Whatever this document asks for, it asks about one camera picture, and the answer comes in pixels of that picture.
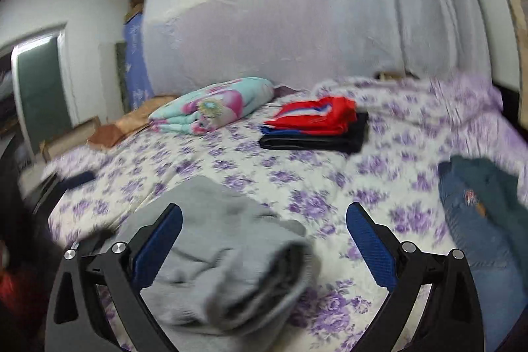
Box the dark teal garment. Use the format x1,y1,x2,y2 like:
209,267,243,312
447,155,528,213

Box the framed wall picture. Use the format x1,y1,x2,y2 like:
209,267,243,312
114,41,133,98

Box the folded red striped garment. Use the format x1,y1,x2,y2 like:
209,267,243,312
261,96,358,137

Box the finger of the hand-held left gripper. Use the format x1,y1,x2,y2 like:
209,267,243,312
61,170,97,191

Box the red cloth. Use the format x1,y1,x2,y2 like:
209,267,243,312
0,242,47,322

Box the green door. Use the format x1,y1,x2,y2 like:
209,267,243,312
10,29,78,160

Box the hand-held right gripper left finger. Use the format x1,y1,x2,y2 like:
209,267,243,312
45,204,183,352

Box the grey sweatshirt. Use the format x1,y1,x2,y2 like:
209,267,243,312
117,175,323,337

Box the folded floral teal pink blanket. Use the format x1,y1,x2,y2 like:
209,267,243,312
148,77,275,137

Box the folded black garment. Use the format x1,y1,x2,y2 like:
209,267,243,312
259,111,369,155

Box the orange brown pillow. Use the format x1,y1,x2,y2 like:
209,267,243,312
87,95,179,151

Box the blue denim jeans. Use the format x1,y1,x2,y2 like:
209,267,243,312
437,160,528,352

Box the white lace cover cloth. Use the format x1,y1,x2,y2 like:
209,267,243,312
140,0,496,98

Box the wooden frame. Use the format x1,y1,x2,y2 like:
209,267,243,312
39,115,102,162

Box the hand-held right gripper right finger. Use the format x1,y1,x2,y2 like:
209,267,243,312
346,202,484,352

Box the bed with purple floral sheet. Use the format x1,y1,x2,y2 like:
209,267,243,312
20,73,528,352

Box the blue floral cloth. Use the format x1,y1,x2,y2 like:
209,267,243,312
122,14,156,112

